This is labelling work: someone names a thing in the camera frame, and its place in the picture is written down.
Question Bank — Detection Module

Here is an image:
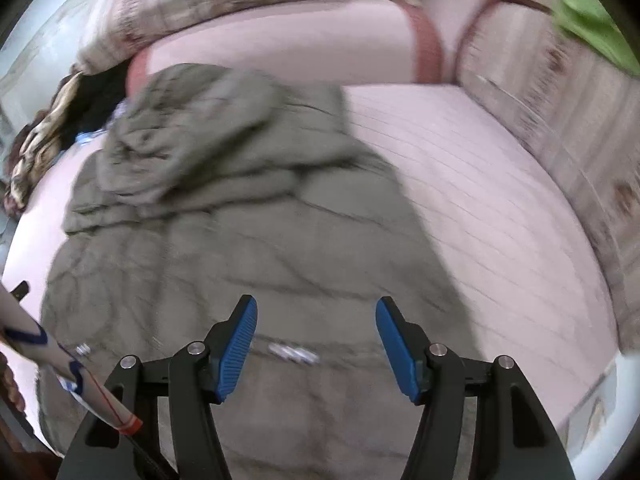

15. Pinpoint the large striped floral cushion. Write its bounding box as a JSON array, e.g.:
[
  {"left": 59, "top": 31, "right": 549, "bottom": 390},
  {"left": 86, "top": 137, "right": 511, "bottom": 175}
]
[{"left": 80, "top": 0, "right": 361, "bottom": 73}]

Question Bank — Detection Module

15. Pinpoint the bright green cloth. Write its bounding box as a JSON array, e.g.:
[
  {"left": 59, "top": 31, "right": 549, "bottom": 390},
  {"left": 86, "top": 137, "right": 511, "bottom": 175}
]
[{"left": 550, "top": 0, "right": 640, "bottom": 78}]

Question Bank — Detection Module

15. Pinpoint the olive quilted hooded jacket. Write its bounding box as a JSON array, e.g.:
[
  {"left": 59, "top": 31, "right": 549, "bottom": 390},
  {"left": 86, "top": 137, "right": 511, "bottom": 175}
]
[{"left": 37, "top": 62, "right": 473, "bottom": 480}]

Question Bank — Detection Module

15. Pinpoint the pale blue plastic bag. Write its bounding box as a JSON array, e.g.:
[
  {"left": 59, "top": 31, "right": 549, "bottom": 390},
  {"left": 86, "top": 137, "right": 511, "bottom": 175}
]
[{"left": 75, "top": 100, "right": 131, "bottom": 143}]

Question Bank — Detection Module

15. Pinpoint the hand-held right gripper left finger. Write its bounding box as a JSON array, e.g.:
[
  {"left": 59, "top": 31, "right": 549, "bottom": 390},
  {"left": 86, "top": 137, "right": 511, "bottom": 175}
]
[{"left": 56, "top": 294, "right": 258, "bottom": 480}]

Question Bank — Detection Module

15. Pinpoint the pink corner cushion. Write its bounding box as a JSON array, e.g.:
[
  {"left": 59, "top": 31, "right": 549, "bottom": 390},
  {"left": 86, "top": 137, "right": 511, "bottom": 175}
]
[{"left": 390, "top": 0, "right": 556, "bottom": 83}]

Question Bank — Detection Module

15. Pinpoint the black cloth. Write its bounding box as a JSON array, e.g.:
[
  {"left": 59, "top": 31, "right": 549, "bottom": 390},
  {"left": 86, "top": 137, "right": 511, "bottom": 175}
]
[{"left": 60, "top": 60, "right": 131, "bottom": 151}]

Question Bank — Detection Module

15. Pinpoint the brown floral blanket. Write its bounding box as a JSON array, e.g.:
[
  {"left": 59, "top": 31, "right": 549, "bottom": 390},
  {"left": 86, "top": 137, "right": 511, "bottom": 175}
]
[{"left": 2, "top": 72, "right": 86, "bottom": 216}]

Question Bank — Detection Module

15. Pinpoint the pink bolster cushion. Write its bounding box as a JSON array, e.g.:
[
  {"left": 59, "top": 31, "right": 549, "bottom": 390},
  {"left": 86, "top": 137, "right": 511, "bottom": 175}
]
[{"left": 125, "top": 0, "right": 446, "bottom": 96}]

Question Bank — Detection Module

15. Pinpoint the long striped floral cushion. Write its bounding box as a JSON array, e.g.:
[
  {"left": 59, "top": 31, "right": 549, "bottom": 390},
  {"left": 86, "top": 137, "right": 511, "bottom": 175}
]
[{"left": 455, "top": 0, "right": 640, "bottom": 351}]

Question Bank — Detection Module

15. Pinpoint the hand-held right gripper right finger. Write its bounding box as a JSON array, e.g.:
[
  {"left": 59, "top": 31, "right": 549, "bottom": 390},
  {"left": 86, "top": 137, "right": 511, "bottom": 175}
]
[{"left": 376, "top": 296, "right": 576, "bottom": 480}]

